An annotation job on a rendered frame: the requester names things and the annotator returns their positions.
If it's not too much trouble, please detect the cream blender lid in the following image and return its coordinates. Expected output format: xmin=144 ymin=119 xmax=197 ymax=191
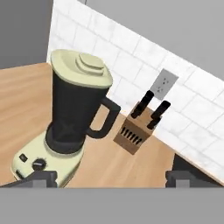
xmin=50 ymin=48 xmax=114 ymax=89

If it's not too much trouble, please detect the grey wall socket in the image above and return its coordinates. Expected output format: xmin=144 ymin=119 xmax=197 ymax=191
xmin=150 ymin=68 xmax=179 ymax=102

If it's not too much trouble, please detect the black-handled knife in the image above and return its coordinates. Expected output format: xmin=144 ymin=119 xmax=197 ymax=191
xmin=130 ymin=89 xmax=155 ymax=119
xmin=150 ymin=100 xmax=172 ymax=121
xmin=146 ymin=115 xmax=162 ymax=131

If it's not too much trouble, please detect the wooden knife block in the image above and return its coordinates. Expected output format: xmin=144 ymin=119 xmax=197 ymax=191
xmin=113 ymin=101 xmax=163 ymax=156

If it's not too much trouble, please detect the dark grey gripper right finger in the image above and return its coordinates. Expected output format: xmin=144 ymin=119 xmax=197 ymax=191
xmin=164 ymin=170 xmax=223 ymax=189

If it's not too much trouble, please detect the cream blender with black jar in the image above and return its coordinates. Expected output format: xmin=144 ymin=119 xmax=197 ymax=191
xmin=10 ymin=69 xmax=122 ymax=188

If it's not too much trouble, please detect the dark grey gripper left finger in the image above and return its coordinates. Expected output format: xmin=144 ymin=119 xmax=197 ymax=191
xmin=0 ymin=170 xmax=59 ymax=189

